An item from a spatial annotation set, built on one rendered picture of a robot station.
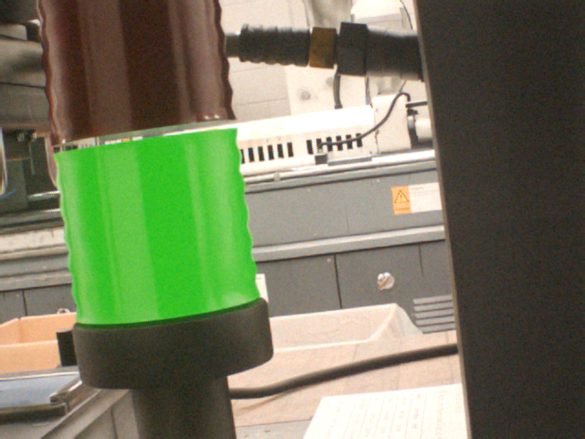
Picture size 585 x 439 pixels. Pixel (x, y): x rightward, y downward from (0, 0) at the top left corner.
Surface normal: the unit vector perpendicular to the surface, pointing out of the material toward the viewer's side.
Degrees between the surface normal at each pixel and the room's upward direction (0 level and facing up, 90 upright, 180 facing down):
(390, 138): 90
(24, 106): 90
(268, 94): 90
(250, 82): 90
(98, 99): 76
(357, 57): 119
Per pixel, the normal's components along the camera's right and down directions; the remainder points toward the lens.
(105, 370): -0.61, 0.12
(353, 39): -0.05, -0.44
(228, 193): 0.84, 0.16
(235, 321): 0.68, -0.05
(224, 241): 0.71, -0.31
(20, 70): 0.99, -0.13
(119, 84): 0.00, 0.29
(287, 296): -0.16, 0.07
